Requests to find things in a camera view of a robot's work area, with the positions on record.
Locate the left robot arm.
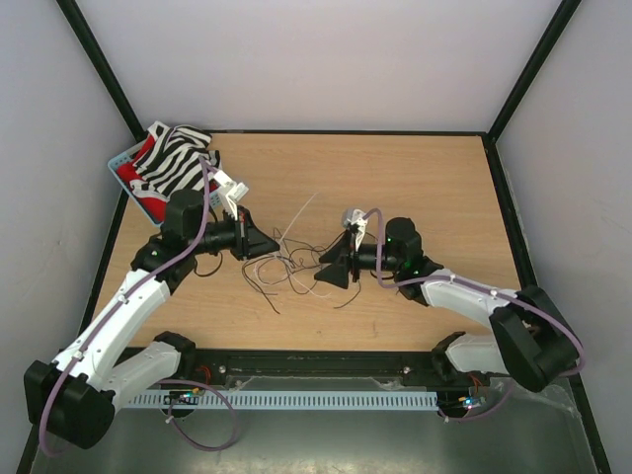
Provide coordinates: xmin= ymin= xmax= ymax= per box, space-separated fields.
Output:
xmin=24 ymin=190 xmax=279 ymax=449

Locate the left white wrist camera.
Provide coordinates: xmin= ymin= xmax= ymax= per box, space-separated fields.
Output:
xmin=212 ymin=170 xmax=249 ymax=219

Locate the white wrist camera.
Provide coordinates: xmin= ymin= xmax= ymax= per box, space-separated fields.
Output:
xmin=342 ymin=208 xmax=367 ymax=250
xmin=212 ymin=170 xmax=249 ymax=219

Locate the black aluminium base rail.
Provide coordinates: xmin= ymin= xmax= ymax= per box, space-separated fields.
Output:
xmin=137 ymin=348 xmax=579 ymax=386

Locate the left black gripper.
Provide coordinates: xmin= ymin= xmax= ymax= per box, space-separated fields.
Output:
xmin=189 ymin=204 xmax=279 ymax=261

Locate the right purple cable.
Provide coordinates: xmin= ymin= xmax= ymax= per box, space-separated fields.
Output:
xmin=362 ymin=207 xmax=587 ymax=424

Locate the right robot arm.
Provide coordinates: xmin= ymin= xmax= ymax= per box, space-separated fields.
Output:
xmin=314 ymin=209 xmax=585 ymax=392

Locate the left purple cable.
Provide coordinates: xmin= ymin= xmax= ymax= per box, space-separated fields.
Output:
xmin=38 ymin=156 xmax=243 ymax=455

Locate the red cloth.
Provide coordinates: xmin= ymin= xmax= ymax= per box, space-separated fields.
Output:
xmin=117 ymin=137 xmax=218 ymax=221

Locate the light blue slotted cable duct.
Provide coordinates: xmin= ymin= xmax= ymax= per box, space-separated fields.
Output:
xmin=127 ymin=390 xmax=437 ymax=412

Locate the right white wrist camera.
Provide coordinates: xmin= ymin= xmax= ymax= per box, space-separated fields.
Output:
xmin=342 ymin=208 xmax=367 ymax=250

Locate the black white striped cloth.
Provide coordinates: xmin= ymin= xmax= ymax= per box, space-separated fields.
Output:
xmin=129 ymin=121 xmax=221 ymax=201

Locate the white thin wire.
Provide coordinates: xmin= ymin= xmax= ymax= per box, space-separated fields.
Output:
xmin=251 ymin=246 xmax=335 ymax=300

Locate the white zip tie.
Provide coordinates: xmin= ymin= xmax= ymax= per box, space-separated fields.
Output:
xmin=278 ymin=193 xmax=320 ymax=246

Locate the black wire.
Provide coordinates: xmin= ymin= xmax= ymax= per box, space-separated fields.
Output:
xmin=241 ymin=226 xmax=361 ymax=315

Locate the light blue plastic basket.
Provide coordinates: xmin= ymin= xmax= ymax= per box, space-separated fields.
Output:
xmin=108 ymin=147 xmax=223 ymax=226

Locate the purple cable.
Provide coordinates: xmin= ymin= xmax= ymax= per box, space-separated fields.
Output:
xmin=362 ymin=207 xmax=587 ymax=424
xmin=38 ymin=156 xmax=243 ymax=455

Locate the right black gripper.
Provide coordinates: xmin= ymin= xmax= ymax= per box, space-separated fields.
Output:
xmin=313 ymin=229 xmax=401 ymax=290

